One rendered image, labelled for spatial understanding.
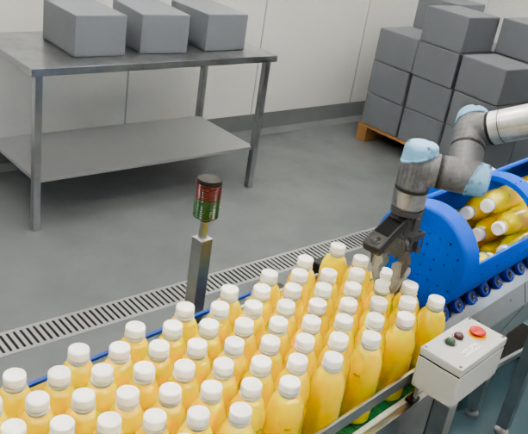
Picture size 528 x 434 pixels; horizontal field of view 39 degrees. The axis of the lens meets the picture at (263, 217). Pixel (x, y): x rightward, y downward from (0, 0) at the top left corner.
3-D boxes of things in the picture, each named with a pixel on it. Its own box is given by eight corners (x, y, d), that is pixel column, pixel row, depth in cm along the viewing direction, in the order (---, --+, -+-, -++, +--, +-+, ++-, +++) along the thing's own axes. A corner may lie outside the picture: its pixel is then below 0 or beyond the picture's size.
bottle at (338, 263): (332, 323, 194) (344, 262, 186) (307, 314, 196) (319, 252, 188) (340, 312, 199) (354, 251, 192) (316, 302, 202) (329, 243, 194)
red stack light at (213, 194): (226, 199, 180) (227, 184, 178) (206, 205, 176) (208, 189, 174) (208, 189, 184) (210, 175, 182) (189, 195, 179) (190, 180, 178)
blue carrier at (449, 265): (580, 245, 253) (611, 170, 240) (448, 328, 192) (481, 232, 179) (506, 210, 269) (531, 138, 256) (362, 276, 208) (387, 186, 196)
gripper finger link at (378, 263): (388, 279, 179) (401, 249, 174) (373, 286, 175) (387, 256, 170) (377, 272, 181) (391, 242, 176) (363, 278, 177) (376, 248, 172)
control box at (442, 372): (494, 374, 167) (508, 336, 163) (450, 409, 153) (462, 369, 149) (456, 351, 173) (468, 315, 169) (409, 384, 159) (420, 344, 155)
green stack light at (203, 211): (223, 218, 182) (226, 200, 180) (204, 223, 178) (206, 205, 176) (206, 207, 186) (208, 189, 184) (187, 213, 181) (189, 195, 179)
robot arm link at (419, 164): (444, 152, 156) (403, 144, 157) (431, 200, 161) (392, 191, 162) (444, 141, 163) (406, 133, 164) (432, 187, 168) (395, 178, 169)
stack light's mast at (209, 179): (220, 239, 185) (228, 181, 178) (201, 245, 180) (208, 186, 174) (203, 229, 188) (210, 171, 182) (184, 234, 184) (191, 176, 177)
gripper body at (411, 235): (420, 254, 173) (432, 207, 168) (400, 264, 167) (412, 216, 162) (394, 241, 178) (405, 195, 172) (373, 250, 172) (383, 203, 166)
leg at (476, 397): (480, 414, 314) (524, 288, 287) (474, 419, 310) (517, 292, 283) (468, 406, 317) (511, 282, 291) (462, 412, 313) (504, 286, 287)
